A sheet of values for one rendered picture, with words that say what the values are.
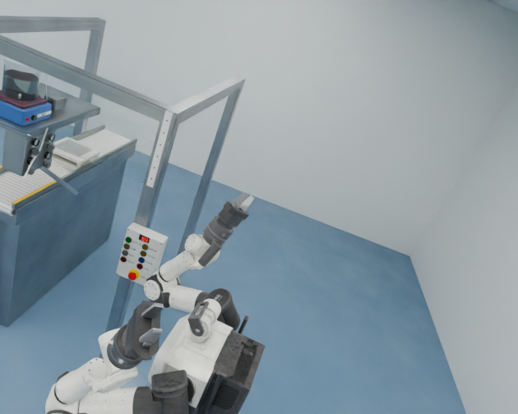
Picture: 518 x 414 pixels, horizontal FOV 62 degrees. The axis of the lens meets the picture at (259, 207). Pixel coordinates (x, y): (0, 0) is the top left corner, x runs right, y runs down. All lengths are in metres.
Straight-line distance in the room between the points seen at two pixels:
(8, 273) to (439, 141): 4.39
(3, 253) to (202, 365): 1.72
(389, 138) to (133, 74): 3.05
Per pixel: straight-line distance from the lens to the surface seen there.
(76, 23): 2.88
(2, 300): 3.03
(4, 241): 2.76
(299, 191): 5.41
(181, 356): 1.36
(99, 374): 1.22
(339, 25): 5.00
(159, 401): 1.26
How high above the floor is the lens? 2.28
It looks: 26 degrees down
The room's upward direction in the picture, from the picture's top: 22 degrees clockwise
